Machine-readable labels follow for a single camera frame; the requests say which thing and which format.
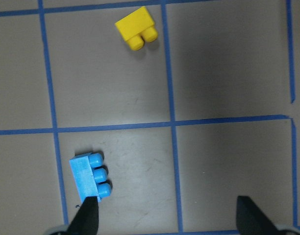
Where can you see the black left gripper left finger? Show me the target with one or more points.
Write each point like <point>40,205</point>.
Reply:
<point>86,221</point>

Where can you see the blue three-stud toy block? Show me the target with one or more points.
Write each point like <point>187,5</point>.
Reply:
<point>90,177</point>

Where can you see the yellow two-stud toy block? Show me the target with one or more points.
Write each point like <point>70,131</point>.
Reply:
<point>137,28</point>

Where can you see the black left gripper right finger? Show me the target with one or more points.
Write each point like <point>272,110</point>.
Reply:
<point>250,220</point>

